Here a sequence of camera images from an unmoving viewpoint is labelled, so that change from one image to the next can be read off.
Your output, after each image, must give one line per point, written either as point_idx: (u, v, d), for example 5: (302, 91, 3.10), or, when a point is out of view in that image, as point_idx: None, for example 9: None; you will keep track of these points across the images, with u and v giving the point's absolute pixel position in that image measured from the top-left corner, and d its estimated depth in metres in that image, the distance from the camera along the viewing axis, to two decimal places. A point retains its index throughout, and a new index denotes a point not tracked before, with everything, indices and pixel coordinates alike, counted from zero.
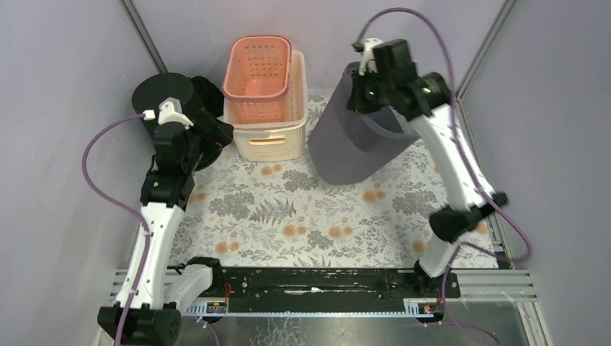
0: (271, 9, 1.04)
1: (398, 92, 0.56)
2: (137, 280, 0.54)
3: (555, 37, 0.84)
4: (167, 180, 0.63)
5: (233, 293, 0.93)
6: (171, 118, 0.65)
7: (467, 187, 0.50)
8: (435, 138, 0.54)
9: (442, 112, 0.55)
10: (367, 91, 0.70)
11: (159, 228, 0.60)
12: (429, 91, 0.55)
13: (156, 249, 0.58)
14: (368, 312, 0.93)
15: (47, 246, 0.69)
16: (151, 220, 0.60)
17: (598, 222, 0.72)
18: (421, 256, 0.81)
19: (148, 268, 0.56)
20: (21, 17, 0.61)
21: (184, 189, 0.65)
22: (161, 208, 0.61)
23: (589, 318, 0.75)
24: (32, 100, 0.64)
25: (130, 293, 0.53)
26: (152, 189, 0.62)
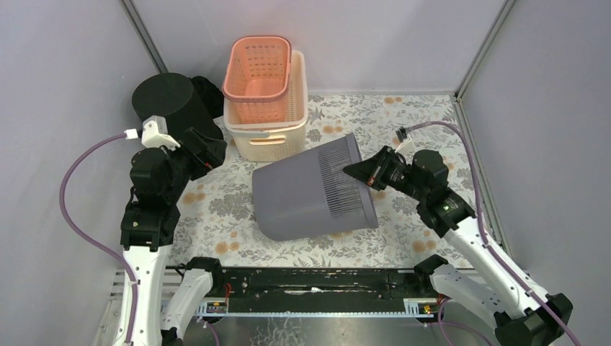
0: (271, 9, 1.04)
1: (425, 210, 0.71)
2: (131, 331, 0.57)
3: (555, 37, 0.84)
4: (147, 216, 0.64)
5: (233, 293, 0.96)
6: (156, 138, 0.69)
7: (518, 292, 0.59)
8: (470, 248, 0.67)
9: (469, 225, 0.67)
10: (394, 174, 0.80)
11: (145, 275, 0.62)
12: (449, 209, 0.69)
13: (145, 296, 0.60)
14: (368, 312, 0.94)
15: (46, 245, 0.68)
16: (136, 266, 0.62)
17: (597, 223, 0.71)
18: (444, 284, 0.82)
19: (140, 316, 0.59)
20: (21, 17, 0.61)
21: (166, 223, 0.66)
22: (145, 253, 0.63)
23: (589, 318, 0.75)
24: (32, 99, 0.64)
25: (125, 344, 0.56)
26: (132, 228, 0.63)
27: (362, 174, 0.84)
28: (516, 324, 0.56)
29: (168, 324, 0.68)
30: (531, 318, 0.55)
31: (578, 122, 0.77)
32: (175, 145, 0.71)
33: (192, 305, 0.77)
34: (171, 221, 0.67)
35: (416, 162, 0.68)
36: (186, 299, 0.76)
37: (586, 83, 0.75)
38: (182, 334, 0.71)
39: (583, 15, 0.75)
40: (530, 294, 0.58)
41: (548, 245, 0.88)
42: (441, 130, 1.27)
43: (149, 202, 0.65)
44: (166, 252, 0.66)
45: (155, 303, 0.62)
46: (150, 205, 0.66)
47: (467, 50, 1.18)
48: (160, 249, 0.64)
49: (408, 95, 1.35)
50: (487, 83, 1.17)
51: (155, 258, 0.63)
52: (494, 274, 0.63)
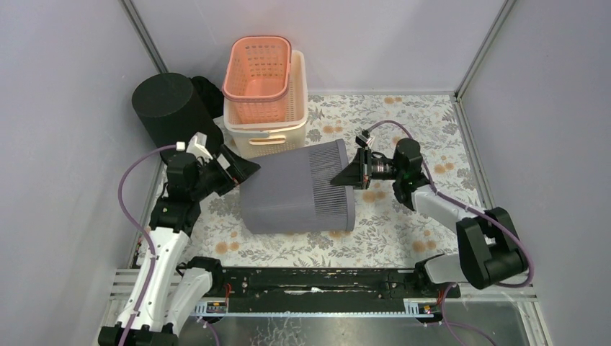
0: (271, 9, 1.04)
1: (400, 187, 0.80)
2: (140, 302, 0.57)
3: (555, 37, 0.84)
4: (175, 205, 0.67)
5: (233, 293, 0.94)
6: (197, 151, 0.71)
7: (458, 210, 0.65)
8: (426, 200, 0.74)
9: (426, 187, 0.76)
10: (381, 167, 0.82)
11: (164, 253, 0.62)
12: (414, 186, 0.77)
13: (162, 272, 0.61)
14: (368, 312, 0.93)
15: (46, 246, 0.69)
16: (158, 244, 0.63)
17: (597, 225, 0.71)
18: (434, 264, 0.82)
19: (151, 289, 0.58)
20: (20, 17, 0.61)
21: (191, 215, 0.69)
22: (168, 233, 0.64)
23: (589, 321, 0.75)
24: (32, 101, 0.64)
25: (132, 313, 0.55)
26: (161, 214, 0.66)
27: (348, 179, 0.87)
28: (461, 240, 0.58)
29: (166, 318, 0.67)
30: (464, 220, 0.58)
31: (578, 122, 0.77)
32: (211, 158, 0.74)
33: (190, 303, 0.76)
34: (194, 215, 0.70)
35: (398, 148, 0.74)
36: (186, 295, 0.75)
37: (586, 84, 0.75)
38: (178, 331, 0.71)
39: (584, 14, 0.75)
40: (467, 208, 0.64)
41: (548, 246, 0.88)
42: (442, 130, 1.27)
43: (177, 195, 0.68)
44: (185, 241, 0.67)
45: (166, 282, 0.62)
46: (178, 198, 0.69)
47: (468, 50, 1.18)
48: (181, 233, 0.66)
49: (408, 95, 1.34)
50: (487, 83, 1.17)
51: (177, 239, 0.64)
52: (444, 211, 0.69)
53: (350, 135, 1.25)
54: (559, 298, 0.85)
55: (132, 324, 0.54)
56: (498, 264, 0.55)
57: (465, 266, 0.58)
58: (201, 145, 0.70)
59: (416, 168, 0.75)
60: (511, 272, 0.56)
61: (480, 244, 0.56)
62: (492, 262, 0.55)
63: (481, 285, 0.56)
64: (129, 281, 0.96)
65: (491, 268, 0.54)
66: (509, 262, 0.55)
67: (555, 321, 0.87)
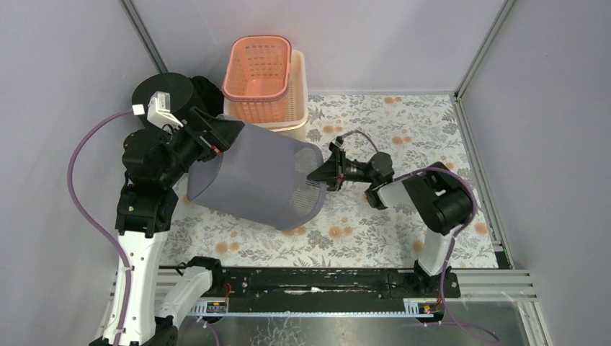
0: (271, 9, 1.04)
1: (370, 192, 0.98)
2: (123, 319, 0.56)
3: (555, 37, 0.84)
4: (144, 200, 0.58)
5: (233, 293, 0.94)
6: (161, 118, 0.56)
7: None
8: (386, 192, 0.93)
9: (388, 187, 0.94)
10: (352, 169, 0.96)
11: (139, 262, 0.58)
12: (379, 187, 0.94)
13: (140, 283, 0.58)
14: (367, 312, 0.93)
15: (45, 246, 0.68)
16: (130, 251, 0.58)
17: (597, 225, 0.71)
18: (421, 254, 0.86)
19: (132, 304, 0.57)
20: (20, 18, 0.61)
21: (164, 208, 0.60)
22: (140, 240, 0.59)
23: (589, 320, 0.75)
24: (32, 101, 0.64)
25: (117, 331, 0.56)
26: (128, 213, 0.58)
27: (323, 174, 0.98)
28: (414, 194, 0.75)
29: (165, 311, 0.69)
30: (411, 180, 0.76)
31: (578, 123, 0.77)
32: (181, 126, 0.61)
33: (192, 298, 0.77)
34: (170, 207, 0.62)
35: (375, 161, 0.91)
36: (186, 290, 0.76)
37: (586, 84, 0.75)
38: (178, 324, 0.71)
39: (584, 14, 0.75)
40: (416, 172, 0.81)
41: (548, 246, 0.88)
42: (442, 130, 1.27)
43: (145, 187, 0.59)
44: (163, 238, 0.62)
45: (149, 289, 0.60)
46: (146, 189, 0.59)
47: (467, 50, 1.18)
48: (155, 235, 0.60)
49: (408, 95, 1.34)
50: (487, 83, 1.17)
51: (150, 246, 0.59)
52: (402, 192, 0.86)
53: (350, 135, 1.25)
54: (559, 298, 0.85)
55: (119, 342, 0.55)
56: (451, 206, 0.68)
57: (426, 216, 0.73)
58: (164, 109, 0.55)
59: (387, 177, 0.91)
60: (460, 207, 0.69)
61: (424, 189, 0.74)
62: (447, 206, 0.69)
63: (438, 219, 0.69)
64: None
65: (446, 210, 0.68)
66: (455, 199, 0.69)
67: (555, 321, 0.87)
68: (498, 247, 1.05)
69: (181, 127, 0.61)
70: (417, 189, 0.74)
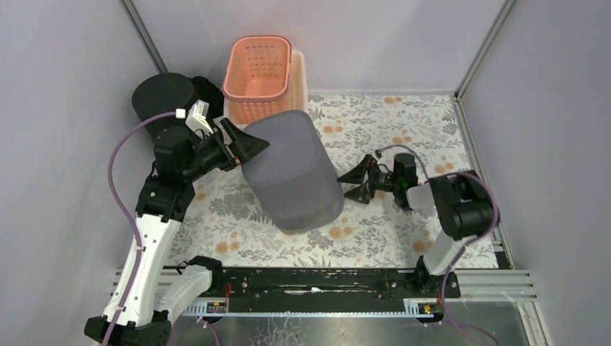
0: (271, 9, 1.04)
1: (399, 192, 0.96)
2: (126, 298, 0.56)
3: (555, 37, 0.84)
4: (165, 189, 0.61)
5: (233, 293, 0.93)
6: (195, 122, 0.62)
7: None
8: (415, 194, 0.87)
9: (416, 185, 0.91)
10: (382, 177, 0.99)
11: (151, 244, 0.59)
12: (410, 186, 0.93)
13: (148, 265, 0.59)
14: (368, 312, 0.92)
15: (46, 246, 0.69)
16: (145, 233, 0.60)
17: (596, 225, 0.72)
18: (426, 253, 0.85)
19: (137, 284, 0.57)
20: (20, 19, 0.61)
21: (181, 200, 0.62)
22: (155, 223, 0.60)
23: (589, 321, 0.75)
24: (33, 101, 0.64)
25: (117, 308, 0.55)
26: (148, 197, 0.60)
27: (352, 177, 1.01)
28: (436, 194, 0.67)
29: (161, 306, 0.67)
30: (440, 182, 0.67)
31: (577, 124, 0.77)
32: (212, 133, 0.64)
33: (189, 295, 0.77)
34: (187, 200, 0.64)
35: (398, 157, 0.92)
36: (186, 287, 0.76)
37: (585, 85, 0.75)
38: (173, 321, 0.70)
39: (584, 15, 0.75)
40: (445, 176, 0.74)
41: (548, 246, 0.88)
42: (442, 130, 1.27)
43: (168, 176, 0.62)
44: (176, 228, 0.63)
45: (155, 274, 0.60)
46: (169, 180, 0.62)
47: (468, 49, 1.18)
48: (171, 221, 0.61)
49: (408, 95, 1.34)
50: (487, 83, 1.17)
51: (165, 230, 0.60)
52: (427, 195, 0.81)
53: (350, 135, 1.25)
54: (558, 298, 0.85)
55: (117, 320, 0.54)
56: (472, 213, 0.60)
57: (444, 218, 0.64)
58: (200, 114, 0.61)
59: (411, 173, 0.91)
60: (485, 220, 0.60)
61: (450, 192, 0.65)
62: (466, 212, 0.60)
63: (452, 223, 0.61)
64: None
65: (465, 215, 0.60)
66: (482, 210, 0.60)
67: (555, 321, 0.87)
68: (498, 247, 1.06)
69: (211, 134, 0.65)
70: (441, 189, 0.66)
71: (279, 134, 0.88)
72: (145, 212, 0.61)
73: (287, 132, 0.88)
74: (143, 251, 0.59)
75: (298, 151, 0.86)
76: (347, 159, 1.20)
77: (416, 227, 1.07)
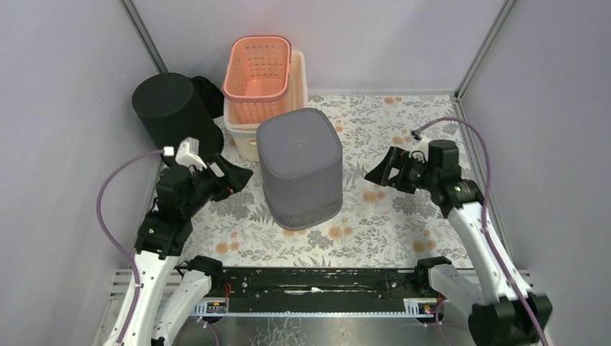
0: (271, 9, 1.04)
1: (436, 189, 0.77)
2: (124, 332, 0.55)
3: (556, 36, 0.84)
4: (164, 223, 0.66)
5: (233, 293, 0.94)
6: (189, 158, 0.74)
7: (500, 279, 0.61)
8: (468, 230, 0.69)
9: (473, 210, 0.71)
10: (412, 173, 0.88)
11: (149, 280, 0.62)
12: (460, 190, 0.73)
13: (147, 300, 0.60)
14: (368, 312, 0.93)
15: (47, 245, 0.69)
16: (143, 270, 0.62)
17: (596, 225, 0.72)
18: (434, 269, 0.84)
19: (135, 318, 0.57)
20: (20, 17, 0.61)
21: (179, 235, 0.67)
22: (153, 260, 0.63)
23: (589, 320, 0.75)
24: (33, 100, 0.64)
25: (114, 344, 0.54)
26: (147, 235, 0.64)
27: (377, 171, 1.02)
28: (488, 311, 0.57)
29: (158, 332, 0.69)
30: (503, 316, 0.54)
31: (577, 123, 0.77)
32: (204, 167, 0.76)
33: (186, 311, 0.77)
34: (184, 234, 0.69)
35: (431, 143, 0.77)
36: (180, 306, 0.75)
37: (585, 84, 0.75)
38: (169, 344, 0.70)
39: (584, 14, 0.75)
40: (511, 283, 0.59)
41: (548, 246, 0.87)
42: (442, 130, 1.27)
43: (167, 213, 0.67)
44: (174, 263, 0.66)
45: (153, 310, 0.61)
46: (168, 216, 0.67)
47: (468, 49, 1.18)
48: (168, 257, 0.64)
49: (408, 95, 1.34)
50: (487, 82, 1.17)
51: (163, 266, 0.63)
52: (482, 257, 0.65)
53: (350, 135, 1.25)
54: (558, 298, 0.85)
55: None
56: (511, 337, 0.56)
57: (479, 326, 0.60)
58: (192, 153, 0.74)
59: (452, 162, 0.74)
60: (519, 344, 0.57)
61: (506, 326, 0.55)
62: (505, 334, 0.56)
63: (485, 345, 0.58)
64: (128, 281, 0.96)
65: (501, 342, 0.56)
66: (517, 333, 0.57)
67: (555, 321, 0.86)
68: None
69: (204, 168, 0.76)
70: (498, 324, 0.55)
71: (296, 130, 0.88)
72: (143, 249, 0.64)
73: (306, 130, 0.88)
74: (141, 287, 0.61)
75: (319, 145, 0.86)
76: (347, 159, 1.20)
77: (416, 227, 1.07)
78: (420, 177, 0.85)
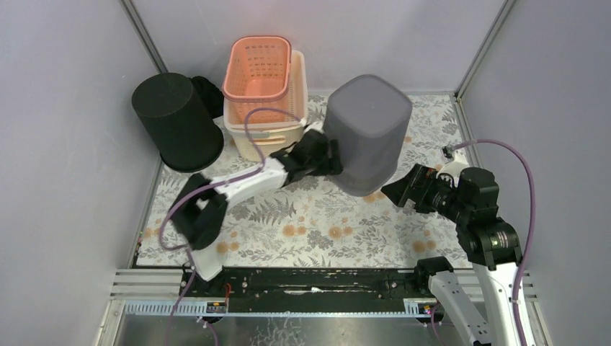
0: (271, 9, 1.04)
1: (467, 233, 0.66)
2: (234, 181, 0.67)
3: (555, 36, 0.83)
4: (290, 158, 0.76)
5: (233, 293, 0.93)
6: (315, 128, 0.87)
7: None
8: (494, 294, 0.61)
9: (508, 272, 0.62)
10: (439, 198, 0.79)
11: (267, 171, 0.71)
12: (498, 244, 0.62)
13: (256, 182, 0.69)
14: (368, 312, 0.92)
15: (47, 245, 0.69)
16: (269, 164, 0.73)
17: (595, 225, 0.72)
18: (436, 277, 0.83)
19: (244, 182, 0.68)
20: (20, 18, 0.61)
21: (295, 174, 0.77)
22: (276, 164, 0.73)
23: (586, 320, 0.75)
24: (33, 100, 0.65)
25: (224, 181, 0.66)
26: (282, 153, 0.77)
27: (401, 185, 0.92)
28: None
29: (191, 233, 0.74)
30: None
31: (576, 124, 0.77)
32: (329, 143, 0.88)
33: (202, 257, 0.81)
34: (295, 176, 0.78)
35: (465, 176, 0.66)
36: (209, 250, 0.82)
37: (584, 84, 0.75)
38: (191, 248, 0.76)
39: (583, 14, 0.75)
40: None
41: (548, 245, 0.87)
42: (442, 130, 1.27)
43: (297, 156, 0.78)
44: (277, 182, 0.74)
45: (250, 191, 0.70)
46: (295, 157, 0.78)
47: (468, 49, 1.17)
48: (282, 175, 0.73)
49: (408, 95, 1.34)
50: (487, 82, 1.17)
51: (278, 173, 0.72)
52: (502, 324, 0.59)
53: None
54: (558, 298, 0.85)
55: (218, 184, 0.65)
56: None
57: None
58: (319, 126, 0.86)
59: (487, 202, 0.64)
60: None
61: None
62: None
63: None
64: (129, 281, 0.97)
65: None
66: None
67: (555, 321, 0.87)
68: None
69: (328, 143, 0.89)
70: None
71: (368, 95, 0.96)
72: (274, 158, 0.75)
73: (379, 96, 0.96)
74: (261, 170, 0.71)
75: (387, 107, 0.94)
76: None
77: (417, 226, 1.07)
78: (445, 205, 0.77)
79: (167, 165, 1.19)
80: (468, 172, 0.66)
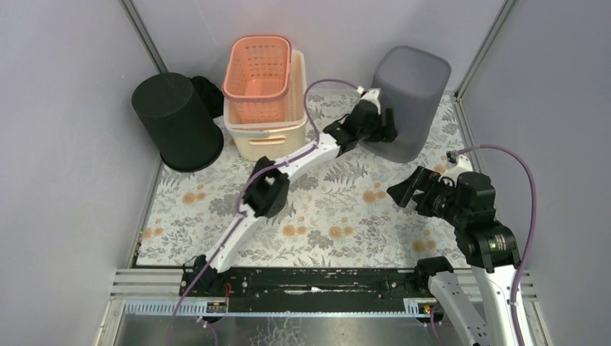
0: (271, 9, 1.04)
1: (464, 237, 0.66)
2: (293, 161, 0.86)
3: (555, 36, 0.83)
4: (344, 131, 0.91)
5: (233, 293, 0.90)
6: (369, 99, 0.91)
7: None
8: (493, 296, 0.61)
9: (506, 274, 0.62)
10: (439, 201, 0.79)
11: (322, 149, 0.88)
12: (496, 247, 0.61)
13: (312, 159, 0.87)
14: (368, 312, 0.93)
15: (46, 244, 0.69)
16: (323, 143, 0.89)
17: (594, 225, 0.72)
18: (437, 280, 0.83)
19: (302, 160, 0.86)
20: (19, 17, 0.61)
21: (349, 145, 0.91)
22: (329, 140, 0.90)
23: (586, 319, 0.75)
24: (32, 99, 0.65)
25: (285, 163, 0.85)
26: (335, 127, 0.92)
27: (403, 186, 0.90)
28: None
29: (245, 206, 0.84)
30: None
31: (576, 123, 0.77)
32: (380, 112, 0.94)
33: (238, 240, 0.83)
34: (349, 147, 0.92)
35: (461, 180, 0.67)
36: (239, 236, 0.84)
37: (584, 83, 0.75)
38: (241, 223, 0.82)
39: (583, 14, 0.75)
40: None
41: (548, 245, 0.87)
42: (442, 130, 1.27)
43: (350, 127, 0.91)
44: (332, 155, 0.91)
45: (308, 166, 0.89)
46: (349, 130, 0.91)
47: (468, 49, 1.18)
48: (333, 150, 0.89)
49: None
50: (487, 82, 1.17)
51: (331, 148, 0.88)
52: (501, 326, 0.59)
53: None
54: (558, 297, 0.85)
55: (282, 166, 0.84)
56: None
57: None
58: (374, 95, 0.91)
59: (484, 205, 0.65)
60: None
61: None
62: None
63: None
64: (128, 281, 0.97)
65: None
66: None
67: (555, 321, 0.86)
68: None
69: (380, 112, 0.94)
70: None
71: (410, 64, 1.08)
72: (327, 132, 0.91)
73: (419, 65, 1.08)
74: (316, 147, 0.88)
75: (431, 74, 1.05)
76: (347, 159, 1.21)
77: (417, 226, 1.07)
78: (444, 207, 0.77)
79: (167, 165, 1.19)
80: (466, 177, 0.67)
